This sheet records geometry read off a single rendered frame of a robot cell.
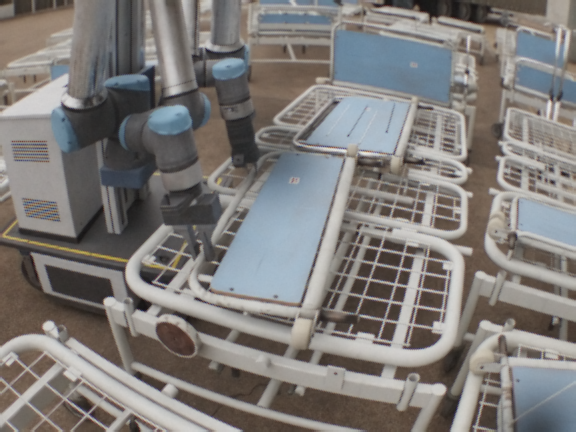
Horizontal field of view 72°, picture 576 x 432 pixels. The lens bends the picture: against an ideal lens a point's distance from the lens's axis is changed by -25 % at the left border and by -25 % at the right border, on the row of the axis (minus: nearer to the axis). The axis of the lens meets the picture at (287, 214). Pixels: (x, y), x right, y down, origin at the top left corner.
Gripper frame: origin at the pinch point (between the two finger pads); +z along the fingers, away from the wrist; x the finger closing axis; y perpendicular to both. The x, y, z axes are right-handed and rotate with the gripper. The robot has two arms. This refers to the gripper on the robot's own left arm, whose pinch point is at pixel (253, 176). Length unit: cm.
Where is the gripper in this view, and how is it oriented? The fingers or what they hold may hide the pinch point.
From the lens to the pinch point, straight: 150.0
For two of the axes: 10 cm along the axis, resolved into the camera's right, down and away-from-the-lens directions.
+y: -2.1, 5.0, -8.4
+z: 1.6, 8.7, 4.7
